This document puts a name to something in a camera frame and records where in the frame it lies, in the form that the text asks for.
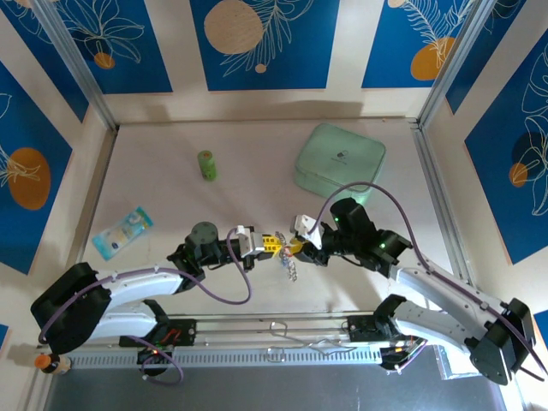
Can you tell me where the aluminium corner post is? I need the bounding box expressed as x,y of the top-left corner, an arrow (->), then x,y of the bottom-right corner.
32,0 -> 120,132
417,0 -> 494,129

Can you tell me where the bottle with orange cap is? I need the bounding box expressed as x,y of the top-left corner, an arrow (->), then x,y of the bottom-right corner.
33,354 -> 73,377

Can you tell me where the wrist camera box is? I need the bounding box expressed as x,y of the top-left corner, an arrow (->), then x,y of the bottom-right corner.
289,212 -> 325,250
235,224 -> 266,259

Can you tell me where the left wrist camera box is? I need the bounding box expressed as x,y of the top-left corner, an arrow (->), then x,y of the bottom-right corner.
235,224 -> 266,259

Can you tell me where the gold keyring with metal clips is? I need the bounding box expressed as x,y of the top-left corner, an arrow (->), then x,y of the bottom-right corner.
273,229 -> 300,283

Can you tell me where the light blue wipes packet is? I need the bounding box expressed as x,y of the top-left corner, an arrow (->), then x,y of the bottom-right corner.
92,205 -> 154,261

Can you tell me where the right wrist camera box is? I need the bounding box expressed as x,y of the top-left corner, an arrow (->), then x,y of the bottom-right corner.
289,212 -> 325,250

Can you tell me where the mint green zip pouch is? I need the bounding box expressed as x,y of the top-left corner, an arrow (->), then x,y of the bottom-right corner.
293,122 -> 387,207

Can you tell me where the green can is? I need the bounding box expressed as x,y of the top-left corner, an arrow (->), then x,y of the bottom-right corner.
196,149 -> 219,182

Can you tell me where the right aluminium corner post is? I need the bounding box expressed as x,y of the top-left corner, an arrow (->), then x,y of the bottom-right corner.
417,0 -> 494,129

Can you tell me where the aluminium front rail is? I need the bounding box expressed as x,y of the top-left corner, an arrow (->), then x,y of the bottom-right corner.
38,308 -> 509,350

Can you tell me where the left aluminium corner post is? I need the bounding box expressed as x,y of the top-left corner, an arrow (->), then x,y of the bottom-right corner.
32,0 -> 120,132

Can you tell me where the bent metal wire hook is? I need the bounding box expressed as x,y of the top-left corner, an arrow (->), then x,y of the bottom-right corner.
267,319 -> 359,355

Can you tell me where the clear plastic box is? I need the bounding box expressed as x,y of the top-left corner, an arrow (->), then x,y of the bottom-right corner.
434,344 -> 476,380

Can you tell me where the grey slotted cable duct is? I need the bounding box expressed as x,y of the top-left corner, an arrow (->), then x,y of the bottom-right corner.
63,345 -> 440,368

